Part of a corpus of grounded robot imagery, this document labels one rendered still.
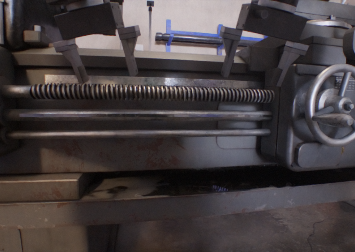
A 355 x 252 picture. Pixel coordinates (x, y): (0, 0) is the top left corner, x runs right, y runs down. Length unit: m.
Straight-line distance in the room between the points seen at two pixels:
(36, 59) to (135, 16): 3.56
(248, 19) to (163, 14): 3.80
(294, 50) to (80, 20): 0.46
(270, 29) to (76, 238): 0.73
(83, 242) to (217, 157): 0.49
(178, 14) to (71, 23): 3.81
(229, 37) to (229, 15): 4.12
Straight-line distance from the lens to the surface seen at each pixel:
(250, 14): 0.46
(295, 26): 0.51
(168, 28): 4.00
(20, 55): 0.71
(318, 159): 0.67
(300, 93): 0.63
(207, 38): 3.84
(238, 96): 0.61
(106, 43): 4.05
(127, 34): 0.46
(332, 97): 0.62
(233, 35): 0.46
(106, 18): 0.47
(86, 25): 0.49
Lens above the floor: 0.69
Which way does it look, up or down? 6 degrees down
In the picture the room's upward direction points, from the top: 1 degrees clockwise
